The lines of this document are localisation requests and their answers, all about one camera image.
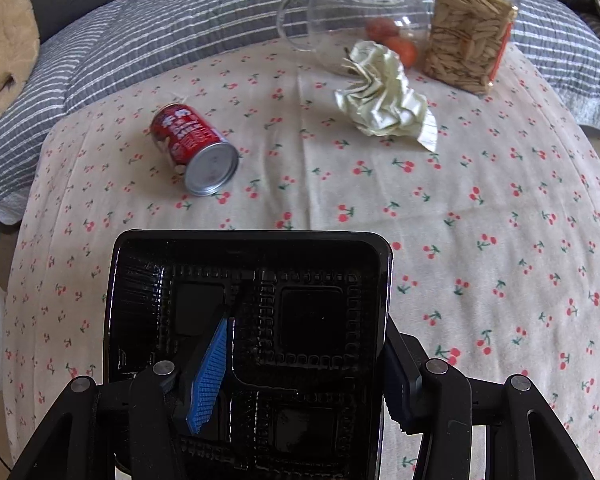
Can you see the crumpled cream wrapper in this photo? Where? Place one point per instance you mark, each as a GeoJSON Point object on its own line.
{"type": "Point", "coordinates": [385, 95]}

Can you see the red drink can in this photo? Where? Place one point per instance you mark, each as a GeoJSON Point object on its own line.
{"type": "Point", "coordinates": [190, 135]}

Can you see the clear glass pitcher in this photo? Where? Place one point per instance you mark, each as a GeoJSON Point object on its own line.
{"type": "Point", "coordinates": [340, 10]}

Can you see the clear jar of seeds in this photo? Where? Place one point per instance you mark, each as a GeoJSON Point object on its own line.
{"type": "Point", "coordinates": [465, 35]}

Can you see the grey striped quilt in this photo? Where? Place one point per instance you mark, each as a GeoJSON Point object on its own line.
{"type": "Point", "coordinates": [105, 60]}

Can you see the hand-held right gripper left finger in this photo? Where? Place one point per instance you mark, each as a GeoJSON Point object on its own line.
{"type": "Point", "coordinates": [210, 375]}

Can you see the black plastic food tray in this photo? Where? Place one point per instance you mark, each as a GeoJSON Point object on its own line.
{"type": "Point", "coordinates": [305, 310]}

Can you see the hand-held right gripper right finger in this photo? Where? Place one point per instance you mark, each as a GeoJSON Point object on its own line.
{"type": "Point", "coordinates": [397, 385]}

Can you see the red tomato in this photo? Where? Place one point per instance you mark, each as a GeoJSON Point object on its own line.
{"type": "Point", "coordinates": [402, 52]}
{"type": "Point", "coordinates": [379, 29]}

